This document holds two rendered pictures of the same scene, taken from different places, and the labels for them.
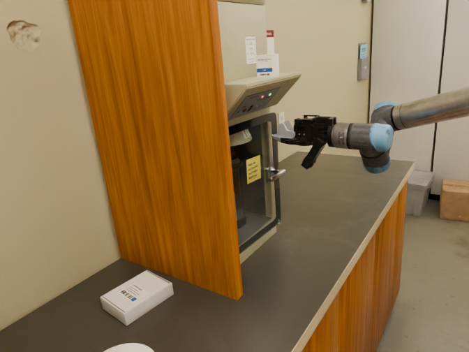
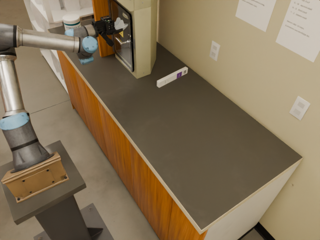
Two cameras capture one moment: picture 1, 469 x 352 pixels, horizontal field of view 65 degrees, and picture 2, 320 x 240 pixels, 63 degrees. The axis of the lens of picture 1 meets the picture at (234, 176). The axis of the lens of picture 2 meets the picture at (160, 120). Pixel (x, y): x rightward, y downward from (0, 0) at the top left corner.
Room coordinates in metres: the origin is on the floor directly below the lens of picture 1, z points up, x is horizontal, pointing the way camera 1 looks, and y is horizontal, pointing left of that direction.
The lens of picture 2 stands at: (1.85, -1.47, 2.04)
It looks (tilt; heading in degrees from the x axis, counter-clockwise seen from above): 46 degrees down; 109
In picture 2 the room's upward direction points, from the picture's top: 3 degrees clockwise
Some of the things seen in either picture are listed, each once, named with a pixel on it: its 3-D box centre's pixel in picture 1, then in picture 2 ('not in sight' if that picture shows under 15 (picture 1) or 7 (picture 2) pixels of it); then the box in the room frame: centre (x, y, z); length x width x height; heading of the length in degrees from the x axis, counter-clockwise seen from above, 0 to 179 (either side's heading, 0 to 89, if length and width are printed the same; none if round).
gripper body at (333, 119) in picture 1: (315, 131); (103, 27); (1.08, -0.26, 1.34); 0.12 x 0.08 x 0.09; 54
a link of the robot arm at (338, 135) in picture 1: (341, 135); (90, 31); (1.04, -0.32, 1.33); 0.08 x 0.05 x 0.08; 144
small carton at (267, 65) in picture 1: (267, 65); not in sight; (1.10, -0.12, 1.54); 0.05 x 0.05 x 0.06; 61
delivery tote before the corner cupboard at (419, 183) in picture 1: (395, 190); not in sight; (3.34, -1.57, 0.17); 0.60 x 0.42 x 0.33; 52
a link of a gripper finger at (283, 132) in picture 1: (282, 132); (119, 22); (1.13, -0.16, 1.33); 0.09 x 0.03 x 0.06; 54
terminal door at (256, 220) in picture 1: (253, 183); (121, 35); (1.09, -0.06, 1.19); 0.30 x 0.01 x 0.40; 142
